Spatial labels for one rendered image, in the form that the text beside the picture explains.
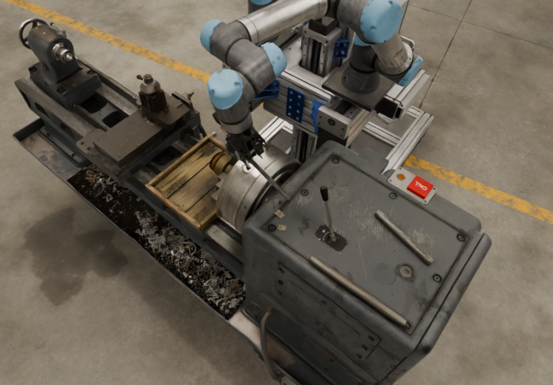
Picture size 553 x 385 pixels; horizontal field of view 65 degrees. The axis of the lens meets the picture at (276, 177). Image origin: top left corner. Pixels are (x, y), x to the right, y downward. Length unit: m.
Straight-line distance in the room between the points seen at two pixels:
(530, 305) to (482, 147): 1.16
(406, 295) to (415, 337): 0.10
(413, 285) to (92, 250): 2.00
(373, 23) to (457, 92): 2.64
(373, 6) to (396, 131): 1.87
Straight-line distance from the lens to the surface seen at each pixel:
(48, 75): 2.30
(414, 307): 1.18
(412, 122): 3.09
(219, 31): 1.05
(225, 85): 0.92
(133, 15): 4.36
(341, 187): 1.31
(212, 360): 2.38
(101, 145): 1.87
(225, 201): 1.38
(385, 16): 1.21
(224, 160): 1.52
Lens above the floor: 2.30
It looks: 53 degrees down
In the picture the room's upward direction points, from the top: 3 degrees clockwise
